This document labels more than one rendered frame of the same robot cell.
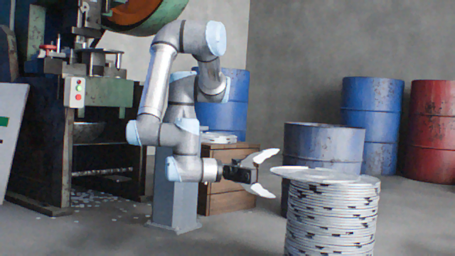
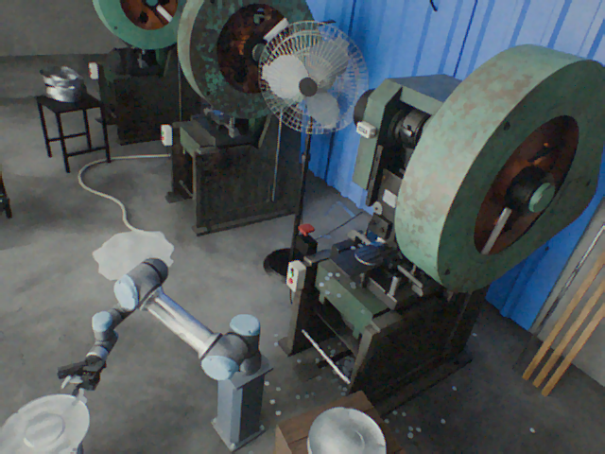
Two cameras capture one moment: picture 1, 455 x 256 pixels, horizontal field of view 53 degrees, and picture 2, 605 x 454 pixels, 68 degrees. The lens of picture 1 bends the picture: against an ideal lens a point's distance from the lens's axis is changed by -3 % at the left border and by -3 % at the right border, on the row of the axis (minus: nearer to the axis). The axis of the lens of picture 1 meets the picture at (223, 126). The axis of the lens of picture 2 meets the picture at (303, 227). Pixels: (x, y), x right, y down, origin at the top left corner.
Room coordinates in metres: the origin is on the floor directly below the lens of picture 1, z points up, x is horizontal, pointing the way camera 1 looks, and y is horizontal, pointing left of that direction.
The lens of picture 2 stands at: (2.50, -0.95, 1.93)
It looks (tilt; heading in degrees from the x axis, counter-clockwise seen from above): 33 degrees down; 105
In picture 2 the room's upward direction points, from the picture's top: 8 degrees clockwise
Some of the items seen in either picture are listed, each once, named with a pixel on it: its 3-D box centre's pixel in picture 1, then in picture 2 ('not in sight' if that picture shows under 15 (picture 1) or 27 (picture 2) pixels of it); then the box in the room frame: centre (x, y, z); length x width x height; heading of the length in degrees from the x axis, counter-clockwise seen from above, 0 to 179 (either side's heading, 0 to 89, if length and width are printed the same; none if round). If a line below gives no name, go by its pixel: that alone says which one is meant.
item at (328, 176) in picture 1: (314, 174); (44, 429); (1.49, -0.30, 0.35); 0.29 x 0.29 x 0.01
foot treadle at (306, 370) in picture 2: (87, 175); (342, 355); (2.38, 0.69, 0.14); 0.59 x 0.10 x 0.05; 54
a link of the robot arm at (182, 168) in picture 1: (183, 168); (106, 341); (1.42, 0.11, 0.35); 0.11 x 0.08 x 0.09; 103
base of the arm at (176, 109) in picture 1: (180, 113); (243, 353); (2.03, 0.19, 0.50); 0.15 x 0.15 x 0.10
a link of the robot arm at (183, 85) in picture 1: (183, 86); (244, 334); (2.03, 0.18, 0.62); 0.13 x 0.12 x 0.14; 85
